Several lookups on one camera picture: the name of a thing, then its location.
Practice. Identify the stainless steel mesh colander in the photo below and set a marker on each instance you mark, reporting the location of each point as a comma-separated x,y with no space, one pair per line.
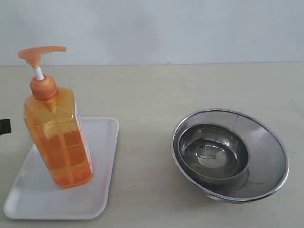
268,165

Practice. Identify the stainless steel bowl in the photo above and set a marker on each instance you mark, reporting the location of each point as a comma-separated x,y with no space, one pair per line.
214,156

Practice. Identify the orange dish soap pump bottle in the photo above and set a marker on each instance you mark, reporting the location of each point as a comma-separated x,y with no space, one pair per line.
54,124

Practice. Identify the white rectangular plastic tray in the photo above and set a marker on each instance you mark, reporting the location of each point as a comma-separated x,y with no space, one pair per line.
34,195

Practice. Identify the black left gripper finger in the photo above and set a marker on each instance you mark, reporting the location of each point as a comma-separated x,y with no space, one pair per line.
5,126

